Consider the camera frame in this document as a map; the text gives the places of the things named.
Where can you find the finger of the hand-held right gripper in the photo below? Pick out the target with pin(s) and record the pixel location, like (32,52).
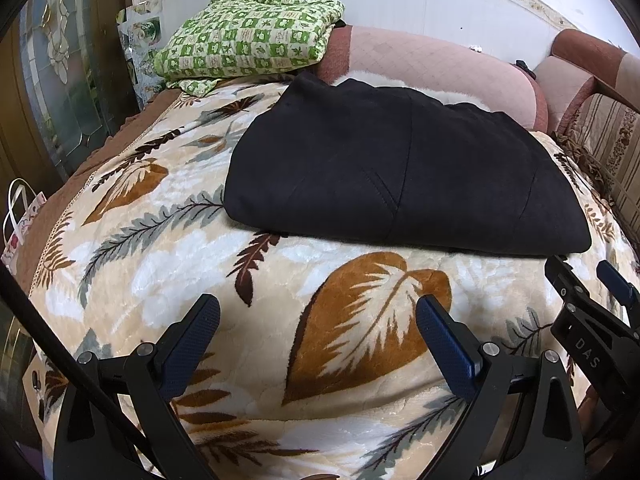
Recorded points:
(565,280)
(617,282)

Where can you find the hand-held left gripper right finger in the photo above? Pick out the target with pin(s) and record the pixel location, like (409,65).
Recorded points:
(445,342)

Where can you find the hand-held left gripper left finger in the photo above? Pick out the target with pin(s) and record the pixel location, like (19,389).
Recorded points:
(192,342)

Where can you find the black coat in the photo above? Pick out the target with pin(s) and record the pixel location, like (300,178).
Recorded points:
(400,170)

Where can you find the leaf print plush blanket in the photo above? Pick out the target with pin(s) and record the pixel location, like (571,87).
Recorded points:
(200,240)

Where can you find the striped beige sofa cover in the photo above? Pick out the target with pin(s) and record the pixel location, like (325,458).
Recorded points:
(615,130)

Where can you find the pink sofa corner cushion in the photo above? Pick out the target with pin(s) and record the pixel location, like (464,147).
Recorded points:
(560,80)

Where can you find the white paper shopping bag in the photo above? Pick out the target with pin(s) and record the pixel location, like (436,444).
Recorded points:
(22,232)

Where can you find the small black object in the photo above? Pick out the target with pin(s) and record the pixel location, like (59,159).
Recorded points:
(524,67)

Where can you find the pink sofa backrest cushion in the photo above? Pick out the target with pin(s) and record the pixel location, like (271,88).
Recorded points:
(425,65)

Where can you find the white fluffy cloth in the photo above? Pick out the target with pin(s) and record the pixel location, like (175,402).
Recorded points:
(370,78)

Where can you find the shiny plastic packaging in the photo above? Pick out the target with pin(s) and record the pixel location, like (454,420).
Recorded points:
(142,35)

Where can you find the patterned glass door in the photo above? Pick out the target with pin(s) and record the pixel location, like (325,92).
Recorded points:
(60,60)

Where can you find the green patterned cloth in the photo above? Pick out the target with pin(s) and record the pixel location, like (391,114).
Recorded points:
(250,35)

